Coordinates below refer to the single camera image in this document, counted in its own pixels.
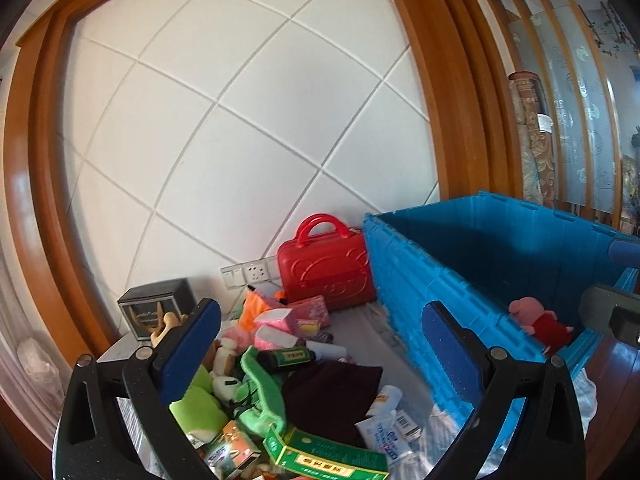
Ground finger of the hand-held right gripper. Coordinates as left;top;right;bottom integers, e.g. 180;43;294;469
608;239;640;267

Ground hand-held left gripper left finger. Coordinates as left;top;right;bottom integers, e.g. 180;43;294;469
52;297;223;480

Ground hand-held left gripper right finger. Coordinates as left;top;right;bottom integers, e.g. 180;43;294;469
421;301;587;480

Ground green frog plush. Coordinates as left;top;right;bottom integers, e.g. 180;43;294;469
169;345;288;448

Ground blue plastic crate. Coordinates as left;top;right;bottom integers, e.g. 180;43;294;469
362;190;640;456

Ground brown bear plush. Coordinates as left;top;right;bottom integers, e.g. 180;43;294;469
151;312;189;347

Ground small white-capped bottle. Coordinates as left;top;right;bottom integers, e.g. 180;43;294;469
215;337;239;376

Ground pink plush toy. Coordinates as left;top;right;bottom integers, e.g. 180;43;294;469
222;322;256;347

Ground white round plush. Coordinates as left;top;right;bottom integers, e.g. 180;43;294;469
212;374;242;404

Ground pink pig plush red dress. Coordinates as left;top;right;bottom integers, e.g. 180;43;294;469
509;296;576;356

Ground black display box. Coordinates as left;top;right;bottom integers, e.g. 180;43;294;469
117;277;198;343

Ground white bottle orange label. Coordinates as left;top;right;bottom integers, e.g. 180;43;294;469
367;385;403;418

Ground orange plush toy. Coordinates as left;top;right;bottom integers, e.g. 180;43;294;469
239;282;288;328

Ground white plastic sheet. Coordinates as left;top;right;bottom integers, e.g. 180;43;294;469
570;372;599;428

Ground printed paper sheet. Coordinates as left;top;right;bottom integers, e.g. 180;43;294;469
116;397;171;480

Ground dark green bottle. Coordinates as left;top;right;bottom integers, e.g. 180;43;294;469
256;346;316;373

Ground white blue tube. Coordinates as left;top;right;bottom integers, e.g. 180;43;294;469
355;407;416;471

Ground orange green carton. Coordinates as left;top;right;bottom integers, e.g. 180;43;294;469
202;420;261;480

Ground wooden slat glass partition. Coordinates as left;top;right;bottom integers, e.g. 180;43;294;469
475;0;640;226

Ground small white roll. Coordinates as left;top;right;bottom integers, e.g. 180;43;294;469
305;340;346;361

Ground dark maroon cloth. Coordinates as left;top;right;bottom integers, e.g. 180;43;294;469
281;360;383;448

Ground pink floral box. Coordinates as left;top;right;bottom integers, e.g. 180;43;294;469
287;295;331;336

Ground rolled patterned carpet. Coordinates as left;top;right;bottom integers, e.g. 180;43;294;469
507;71;558;206

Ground red mini suitcase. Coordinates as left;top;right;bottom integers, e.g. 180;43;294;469
276;213;378;309

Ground green yellow carton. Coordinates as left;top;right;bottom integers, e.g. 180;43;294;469
263;425;391;480

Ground white wall switch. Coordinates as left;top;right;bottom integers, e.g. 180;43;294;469
220;266;246;290

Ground white wall socket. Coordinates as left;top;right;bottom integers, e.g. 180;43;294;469
242;260;271;285

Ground wooden wall frame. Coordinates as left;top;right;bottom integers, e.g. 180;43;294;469
2;0;523;393

